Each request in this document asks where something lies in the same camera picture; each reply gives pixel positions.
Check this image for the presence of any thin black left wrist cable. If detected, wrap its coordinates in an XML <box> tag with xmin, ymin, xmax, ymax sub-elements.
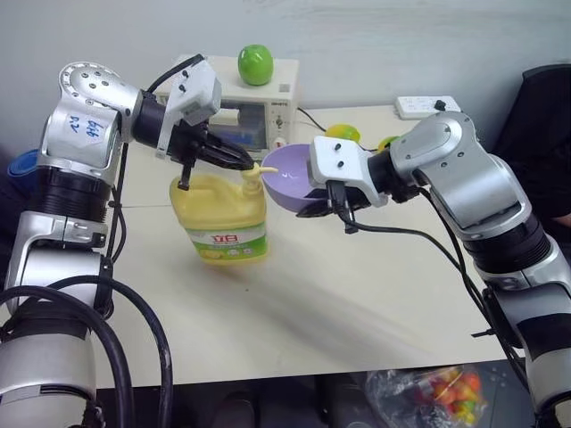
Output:
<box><xmin>95</xmin><ymin>53</ymin><xmax>207</xmax><ymax>320</ymax></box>

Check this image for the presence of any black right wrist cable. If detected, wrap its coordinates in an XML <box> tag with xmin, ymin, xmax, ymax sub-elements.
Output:
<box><xmin>327</xmin><ymin>181</ymin><xmax>531</xmax><ymax>383</ymax></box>

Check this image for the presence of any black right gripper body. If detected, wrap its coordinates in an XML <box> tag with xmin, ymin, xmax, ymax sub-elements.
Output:
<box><xmin>328</xmin><ymin>181</ymin><xmax>372</xmax><ymax>216</ymax></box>

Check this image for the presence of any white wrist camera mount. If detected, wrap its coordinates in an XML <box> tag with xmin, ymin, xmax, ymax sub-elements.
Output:
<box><xmin>306</xmin><ymin>136</ymin><xmax>390</xmax><ymax>209</ymax></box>
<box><xmin>154</xmin><ymin>55</ymin><xmax>223</xmax><ymax>161</ymax></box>

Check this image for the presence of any black oven power cord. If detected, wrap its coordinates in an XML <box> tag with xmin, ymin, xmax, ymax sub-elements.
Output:
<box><xmin>295</xmin><ymin>106</ymin><xmax>381</xmax><ymax>153</ymax></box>

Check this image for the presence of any purple plastic bowl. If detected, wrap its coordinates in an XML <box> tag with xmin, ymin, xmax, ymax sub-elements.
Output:
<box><xmin>261</xmin><ymin>143</ymin><xmax>334</xmax><ymax>216</ymax></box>

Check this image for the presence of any thick black cable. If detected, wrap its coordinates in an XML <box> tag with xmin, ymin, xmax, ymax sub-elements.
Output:
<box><xmin>0</xmin><ymin>286</ymin><xmax>136</xmax><ymax>428</ymax></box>
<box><xmin>42</xmin><ymin>275</ymin><xmax>174</xmax><ymax>428</ymax></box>

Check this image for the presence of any yellow pump detergent bottle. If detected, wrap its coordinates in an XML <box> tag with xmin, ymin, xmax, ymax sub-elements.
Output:
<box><xmin>168</xmin><ymin>162</ymin><xmax>280</xmax><ymax>268</ymax></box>

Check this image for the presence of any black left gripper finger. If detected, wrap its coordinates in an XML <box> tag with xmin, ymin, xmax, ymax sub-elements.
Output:
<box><xmin>207</xmin><ymin>137</ymin><xmax>256</xmax><ymax>169</ymax></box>
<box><xmin>199</xmin><ymin>152</ymin><xmax>252</xmax><ymax>173</ymax></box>

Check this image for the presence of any black chair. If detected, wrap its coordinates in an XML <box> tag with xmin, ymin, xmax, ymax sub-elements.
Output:
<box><xmin>492</xmin><ymin>63</ymin><xmax>571</xmax><ymax>229</ymax></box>

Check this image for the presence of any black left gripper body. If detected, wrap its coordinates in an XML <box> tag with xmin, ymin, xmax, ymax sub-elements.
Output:
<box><xmin>167</xmin><ymin>120</ymin><xmax>216</xmax><ymax>191</ymax></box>

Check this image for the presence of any white power strip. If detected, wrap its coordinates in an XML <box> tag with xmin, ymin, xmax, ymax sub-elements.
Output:
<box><xmin>393</xmin><ymin>94</ymin><xmax>463</xmax><ymax>120</ymax></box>

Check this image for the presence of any white mini oven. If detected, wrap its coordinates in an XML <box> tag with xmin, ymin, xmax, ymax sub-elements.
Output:
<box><xmin>153</xmin><ymin>53</ymin><xmax>301</xmax><ymax>153</ymax></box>

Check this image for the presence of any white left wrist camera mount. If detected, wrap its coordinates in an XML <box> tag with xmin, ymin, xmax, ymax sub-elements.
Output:
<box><xmin>154</xmin><ymin>55</ymin><xmax>223</xmax><ymax>161</ymax></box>

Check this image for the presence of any clear bag of colourful toys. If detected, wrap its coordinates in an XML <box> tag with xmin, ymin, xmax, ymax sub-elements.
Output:
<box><xmin>363</xmin><ymin>363</ymin><xmax>491</xmax><ymax>428</ymax></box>

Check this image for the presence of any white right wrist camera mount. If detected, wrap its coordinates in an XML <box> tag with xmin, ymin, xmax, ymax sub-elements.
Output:
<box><xmin>306</xmin><ymin>136</ymin><xmax>390</xmax><ymax>209</ymax></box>

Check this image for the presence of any green apple-shaped toy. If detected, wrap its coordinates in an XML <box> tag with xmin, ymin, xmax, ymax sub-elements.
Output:
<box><xmin>236</xmin><ymin>43</ymin><xmax>275</xmax><ymax>86</ymax></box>

